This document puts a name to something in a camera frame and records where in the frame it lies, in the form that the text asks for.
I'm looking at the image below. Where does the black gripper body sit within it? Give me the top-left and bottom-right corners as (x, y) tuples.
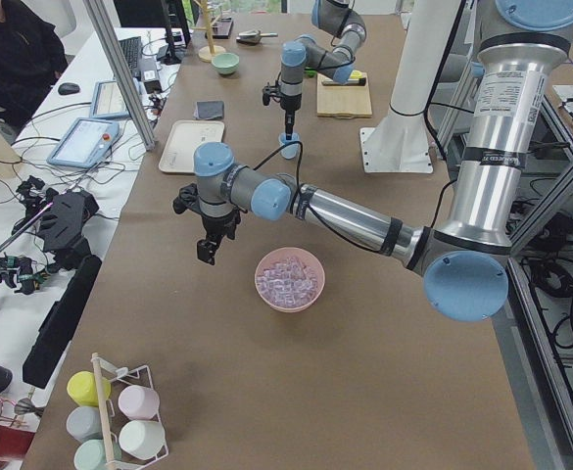
(202, 210), (241, 245)
(280, 93), (301, 140)

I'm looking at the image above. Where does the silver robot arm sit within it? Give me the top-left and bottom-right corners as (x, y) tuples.
(173, 1), (573, 321)
(275, 1), (367, 142)

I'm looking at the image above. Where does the light blue plastic cup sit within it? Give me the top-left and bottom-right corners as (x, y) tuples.
(278, 132), (300, 160)

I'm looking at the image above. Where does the pink bowl of ice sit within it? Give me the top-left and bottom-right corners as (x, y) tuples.
(254, 247), (325, 313)

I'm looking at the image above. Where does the pink cup in rack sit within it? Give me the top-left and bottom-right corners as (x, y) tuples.
(119, 385), (160, 420)

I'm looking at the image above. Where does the yellow cup in rack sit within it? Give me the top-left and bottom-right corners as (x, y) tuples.
(67, 371), (99, 407)

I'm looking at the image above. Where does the white cup in rack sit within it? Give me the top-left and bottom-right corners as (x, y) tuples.
(119, 420), (166, 460)

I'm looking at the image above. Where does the grey cup in rack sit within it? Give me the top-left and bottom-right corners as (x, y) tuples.
(66, 406), (102, 443)

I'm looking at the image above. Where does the mint cup in rack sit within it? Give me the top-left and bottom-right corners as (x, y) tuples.
(73, 440), (107, 470)

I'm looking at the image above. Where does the wooden cutting board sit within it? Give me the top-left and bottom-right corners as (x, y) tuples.
(316, 71), (373, 118)

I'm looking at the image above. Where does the mint green bowl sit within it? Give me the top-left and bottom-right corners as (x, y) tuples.
(211, 52), (240, 76)

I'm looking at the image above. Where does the steel scoop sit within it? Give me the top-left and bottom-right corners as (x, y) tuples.
(236, 29), (278, 45)

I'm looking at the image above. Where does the grey folded cloth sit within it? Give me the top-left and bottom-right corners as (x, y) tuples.
(194, 100), (224, 120)

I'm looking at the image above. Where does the wooden mug tree stand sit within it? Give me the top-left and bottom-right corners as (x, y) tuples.
(194, 0), (226, 64)

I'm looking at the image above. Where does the cream rabbit tray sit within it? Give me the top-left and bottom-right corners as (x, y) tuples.
(158, 119), (225, 174)

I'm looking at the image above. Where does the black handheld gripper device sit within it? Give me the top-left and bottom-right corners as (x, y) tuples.
(12, 176), (99, 273)

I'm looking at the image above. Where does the near teach pendant tablet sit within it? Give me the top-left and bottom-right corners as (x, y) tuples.
(47, 117), (119, 169)

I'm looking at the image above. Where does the teach pendant tablet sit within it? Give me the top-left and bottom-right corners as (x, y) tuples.
(89, 80), (130, 119)
(47, 117), (119, 169)

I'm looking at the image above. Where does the black long bar box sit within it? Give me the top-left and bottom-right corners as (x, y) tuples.
(22, 255), (102, 389)

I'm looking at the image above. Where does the black keyboard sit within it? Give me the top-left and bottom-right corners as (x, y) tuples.
(119, 36), (142, 78)

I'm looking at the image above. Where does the far teach pendant tablet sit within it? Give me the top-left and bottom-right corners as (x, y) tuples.
(89, 80), (130, 119)

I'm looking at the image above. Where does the black pistol grip tool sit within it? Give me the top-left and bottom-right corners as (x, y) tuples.
(0, 256), (50, 295)

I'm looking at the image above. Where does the black computer mouse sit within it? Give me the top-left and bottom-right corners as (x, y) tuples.
(58, 82), (80, 96)

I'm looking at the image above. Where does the person in black clothes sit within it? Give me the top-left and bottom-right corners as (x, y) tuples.
(0, 0), (68, 128)

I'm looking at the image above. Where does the white wire cup rack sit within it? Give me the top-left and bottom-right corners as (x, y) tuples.
(91, 352), (169, 469)

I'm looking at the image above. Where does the aluminium frame post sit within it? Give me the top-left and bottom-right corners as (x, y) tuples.
(82, 0), (156, 151)

